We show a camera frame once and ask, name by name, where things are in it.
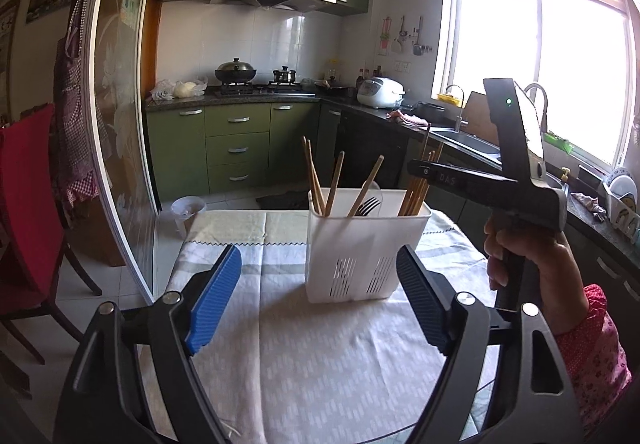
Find dish rack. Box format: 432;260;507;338
602;167;640;245

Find white waste bin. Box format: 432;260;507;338
171;195;208;240

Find gas stove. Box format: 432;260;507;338
215;81;305;98

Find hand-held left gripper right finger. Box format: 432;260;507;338
396;244;587;444

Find white hanging spatula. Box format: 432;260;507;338
392;16;408;54

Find green base cabinets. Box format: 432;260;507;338
145;97;322;210

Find grey rag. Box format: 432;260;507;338
570;191;608;220

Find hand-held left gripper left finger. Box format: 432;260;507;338
52;244;243;444

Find black lidded wok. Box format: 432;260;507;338
215;57;258;86

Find black frying pan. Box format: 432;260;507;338
314;79;357;98

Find green windowsill item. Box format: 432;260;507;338
544;131;573;155

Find framed wall picture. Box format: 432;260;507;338
0;0;23;75

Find checked hanging apron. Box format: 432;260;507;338
50;0;103;205

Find person's right hand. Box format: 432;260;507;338
482;217;591;336

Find group of wooden chopsticks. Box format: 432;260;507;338
301;121;445;218

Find person's right forearm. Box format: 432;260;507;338
552;283;633;422

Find black pot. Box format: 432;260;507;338
416;102;447;122

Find white slotted utensil holder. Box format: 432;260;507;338
306;187;432;304

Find red cloth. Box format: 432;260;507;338
387;109;430;130

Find plastic bag with food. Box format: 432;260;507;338
150;76;208;101

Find dark floor mat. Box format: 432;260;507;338
255;191;311;211

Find wooden cutting board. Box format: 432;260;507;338
462;91;501;147

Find dark sauce bottles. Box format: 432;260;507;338
356;66;383;88

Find black fork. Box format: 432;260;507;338
356;195;382;217

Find flower print glass door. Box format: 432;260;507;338
82;0;173;305

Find steel sink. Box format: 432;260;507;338
430;127;501;157

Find white rice cooker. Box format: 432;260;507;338
356;78;406;109

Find hanging kitchen tool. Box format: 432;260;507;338
412;16;432;56

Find white striped tablecloth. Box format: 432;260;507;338
135;209;506;444

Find kitchen window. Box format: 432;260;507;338
432;0;636;170

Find red chair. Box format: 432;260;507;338
0;103;103;395

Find chrome faucet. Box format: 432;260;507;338
445;84;466;132
522;83;549;135

